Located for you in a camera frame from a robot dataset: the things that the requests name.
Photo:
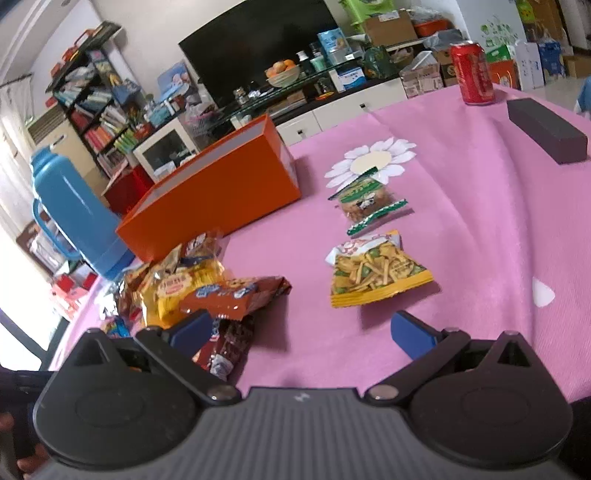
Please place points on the blue thermos jug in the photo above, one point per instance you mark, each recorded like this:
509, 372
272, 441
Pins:
74, 218

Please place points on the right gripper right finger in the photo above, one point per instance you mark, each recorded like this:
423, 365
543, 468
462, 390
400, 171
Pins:
489, 404

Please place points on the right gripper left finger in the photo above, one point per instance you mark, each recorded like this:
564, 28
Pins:
116, 403

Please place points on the brown cardboard box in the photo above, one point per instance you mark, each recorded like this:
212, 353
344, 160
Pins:
389, 29

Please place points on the blue cookie snack pack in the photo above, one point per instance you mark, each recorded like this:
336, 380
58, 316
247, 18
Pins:
115, 327

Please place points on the yellow orange snack bag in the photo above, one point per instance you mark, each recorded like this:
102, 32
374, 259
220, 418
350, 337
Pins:
186, 267

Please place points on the white tv cabinet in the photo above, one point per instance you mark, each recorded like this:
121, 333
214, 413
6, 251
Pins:
334, 113

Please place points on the white air conditioner unit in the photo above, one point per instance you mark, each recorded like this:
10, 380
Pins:
53, 126

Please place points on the white microwave oven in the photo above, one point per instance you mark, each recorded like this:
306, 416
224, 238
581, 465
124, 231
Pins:
165, 149

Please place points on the red soda can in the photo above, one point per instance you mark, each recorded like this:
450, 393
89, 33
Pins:
472, 72

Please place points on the fruit bowl with oranges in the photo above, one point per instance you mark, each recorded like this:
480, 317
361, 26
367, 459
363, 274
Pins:
283, 73

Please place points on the orange cardboard box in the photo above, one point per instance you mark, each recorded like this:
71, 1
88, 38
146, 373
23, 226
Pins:
234, 182

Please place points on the bookshelf with books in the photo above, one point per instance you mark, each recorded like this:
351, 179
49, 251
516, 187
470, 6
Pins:
103, 108

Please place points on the dark grey rectangular box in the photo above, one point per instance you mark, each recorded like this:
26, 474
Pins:
562, 141

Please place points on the green clear cookie pack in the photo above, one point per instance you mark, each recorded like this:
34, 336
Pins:
365, 201

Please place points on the brown chocolate cookie pack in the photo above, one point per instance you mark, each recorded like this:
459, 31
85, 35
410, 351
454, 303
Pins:
237, 298

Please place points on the black television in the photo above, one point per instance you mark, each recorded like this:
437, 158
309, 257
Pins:
237, 47

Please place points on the pink tablecloth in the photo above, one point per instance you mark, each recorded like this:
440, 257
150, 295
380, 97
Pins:
504, 229

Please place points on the yellow green chips bag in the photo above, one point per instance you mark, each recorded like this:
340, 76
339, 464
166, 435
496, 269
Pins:
373, 268

